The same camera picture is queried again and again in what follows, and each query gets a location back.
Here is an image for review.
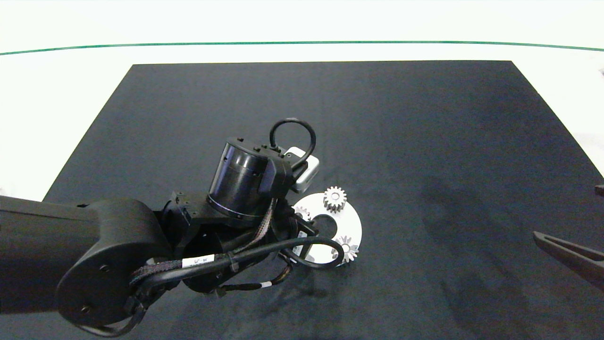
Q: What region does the round white pin plate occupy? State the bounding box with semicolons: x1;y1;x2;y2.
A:
283;191;363;267

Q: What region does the dark mat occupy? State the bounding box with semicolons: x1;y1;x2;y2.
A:
0;60;604;340

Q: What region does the thick black tagged cable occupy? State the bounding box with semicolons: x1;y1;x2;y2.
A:
131;236;345;296

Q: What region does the boxy silver wrist camera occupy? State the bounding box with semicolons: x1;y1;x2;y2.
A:
283;146;320;194

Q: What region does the thin black tagged cable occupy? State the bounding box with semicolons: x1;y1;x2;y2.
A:
208;264;294;297

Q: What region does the black camera cable loop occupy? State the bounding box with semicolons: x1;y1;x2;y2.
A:
269;118;317;167

